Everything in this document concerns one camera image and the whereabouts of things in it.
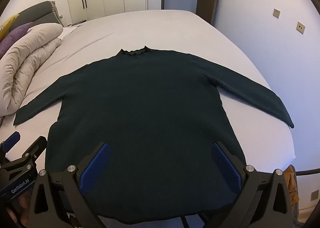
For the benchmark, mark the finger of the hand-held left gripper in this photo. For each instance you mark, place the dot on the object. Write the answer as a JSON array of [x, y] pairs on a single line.
[[11, 140], [35, 149]]

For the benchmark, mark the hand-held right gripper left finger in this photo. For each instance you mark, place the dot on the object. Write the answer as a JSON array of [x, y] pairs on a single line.
[[96, 165]]

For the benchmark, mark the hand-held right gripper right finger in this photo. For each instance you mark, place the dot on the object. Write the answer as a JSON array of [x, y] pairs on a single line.
[[226, 168]]

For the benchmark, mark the dark green sweater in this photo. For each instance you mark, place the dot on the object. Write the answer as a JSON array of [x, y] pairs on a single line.
[[150, 107]]

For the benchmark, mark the person's left hand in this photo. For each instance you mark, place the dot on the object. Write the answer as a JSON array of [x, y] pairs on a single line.
[[23, 206]]

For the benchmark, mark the brown cloth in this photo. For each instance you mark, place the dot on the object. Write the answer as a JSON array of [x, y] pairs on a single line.
[[291, 185]]

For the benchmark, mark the beige duvet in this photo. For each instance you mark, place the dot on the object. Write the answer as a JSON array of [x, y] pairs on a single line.
[[22, 67]]

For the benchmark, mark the purple pillow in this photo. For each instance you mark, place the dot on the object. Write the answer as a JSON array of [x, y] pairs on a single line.
[[12, 37]]

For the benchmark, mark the yellow pillow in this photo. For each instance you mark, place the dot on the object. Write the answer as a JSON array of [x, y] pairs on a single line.
[[7, 24]]

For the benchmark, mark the white papers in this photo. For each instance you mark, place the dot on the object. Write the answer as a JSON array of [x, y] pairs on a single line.
[[67, 32]]

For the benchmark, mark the grey padded headboard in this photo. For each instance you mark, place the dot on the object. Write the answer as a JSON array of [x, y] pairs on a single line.
[[37, 12]]

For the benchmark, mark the beige wall socket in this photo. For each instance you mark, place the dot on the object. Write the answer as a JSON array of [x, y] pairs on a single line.
[[315, 196]]

